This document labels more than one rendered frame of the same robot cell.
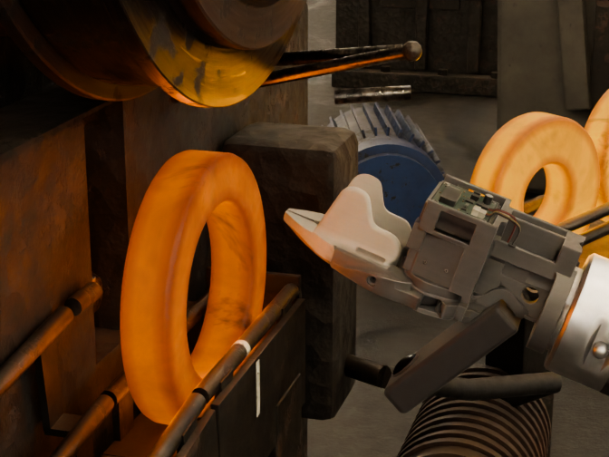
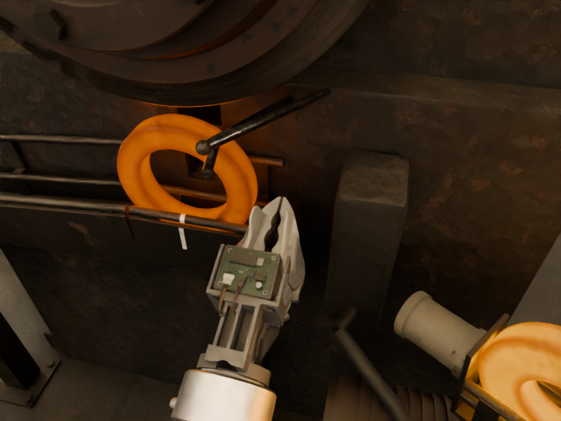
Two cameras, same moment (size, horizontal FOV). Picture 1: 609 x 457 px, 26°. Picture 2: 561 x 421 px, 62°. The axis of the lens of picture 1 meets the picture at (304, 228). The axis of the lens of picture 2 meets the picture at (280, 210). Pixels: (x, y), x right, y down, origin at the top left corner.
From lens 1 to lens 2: 1.00 m
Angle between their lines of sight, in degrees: 76
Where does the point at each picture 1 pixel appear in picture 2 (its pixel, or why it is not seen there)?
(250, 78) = (165, 97)
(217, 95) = (110, 88)
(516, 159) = (523, 350)
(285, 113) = (512, 181)
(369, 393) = not seen: outside the picture
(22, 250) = (116, 104)
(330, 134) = (375, 191)
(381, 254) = not seen: hidden behind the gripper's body
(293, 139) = (356, 174)
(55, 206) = not seen: hidden behind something
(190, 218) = (134, 139)
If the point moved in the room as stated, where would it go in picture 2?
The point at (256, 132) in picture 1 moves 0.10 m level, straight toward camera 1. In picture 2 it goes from (370, 159) to (286, 163)
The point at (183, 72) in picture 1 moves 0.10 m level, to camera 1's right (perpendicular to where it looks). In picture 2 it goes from (59, 62) to (25, 113)
